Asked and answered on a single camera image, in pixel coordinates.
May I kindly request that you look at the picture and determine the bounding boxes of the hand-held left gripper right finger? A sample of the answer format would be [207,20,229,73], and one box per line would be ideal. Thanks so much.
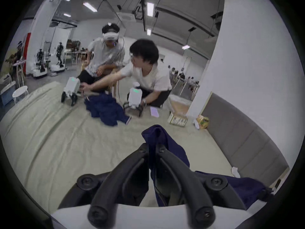
[154,143,246,229]

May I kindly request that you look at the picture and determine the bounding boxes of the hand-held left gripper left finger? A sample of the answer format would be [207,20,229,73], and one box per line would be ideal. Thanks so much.
[58,143,151,229]

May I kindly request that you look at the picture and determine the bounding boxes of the dark blue shirt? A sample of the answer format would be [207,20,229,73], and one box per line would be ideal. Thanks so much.
[84,93,132,127]
[142,125,272,207]

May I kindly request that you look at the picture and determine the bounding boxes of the small open carton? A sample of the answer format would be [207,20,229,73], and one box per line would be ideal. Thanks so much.
[167,112,189,128]

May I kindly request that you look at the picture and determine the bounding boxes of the yellow snack bag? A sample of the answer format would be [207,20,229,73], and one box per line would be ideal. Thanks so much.
[194,114,210,130]

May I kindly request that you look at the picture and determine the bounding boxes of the bed with pale green sheet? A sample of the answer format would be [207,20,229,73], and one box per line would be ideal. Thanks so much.
[0,81,241,215]

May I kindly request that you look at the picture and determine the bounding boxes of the clear plastic bag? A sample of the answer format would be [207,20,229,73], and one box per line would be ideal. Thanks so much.
[169,94,192,115]

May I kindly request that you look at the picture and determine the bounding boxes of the grey padded headboard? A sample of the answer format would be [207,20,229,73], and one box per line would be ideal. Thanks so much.
[201,92,290,188]

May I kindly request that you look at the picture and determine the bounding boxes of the white spare hand-held gripper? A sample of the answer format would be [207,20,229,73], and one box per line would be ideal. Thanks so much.
[61,77,82,107]
[122,82,145,118]

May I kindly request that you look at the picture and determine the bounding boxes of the group of people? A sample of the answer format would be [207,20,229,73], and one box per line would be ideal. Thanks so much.
[167,65,201,90]

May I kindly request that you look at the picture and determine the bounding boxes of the white round stool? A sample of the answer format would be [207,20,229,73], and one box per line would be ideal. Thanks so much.
[12,85,29,104]

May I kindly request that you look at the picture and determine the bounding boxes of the white table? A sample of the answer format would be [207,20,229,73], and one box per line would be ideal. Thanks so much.
[64,51,88,64]

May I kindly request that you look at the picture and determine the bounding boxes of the humanoid robot on white base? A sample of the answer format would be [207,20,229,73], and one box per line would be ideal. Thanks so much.
[33,48,47,78]
[50,41,66,72]

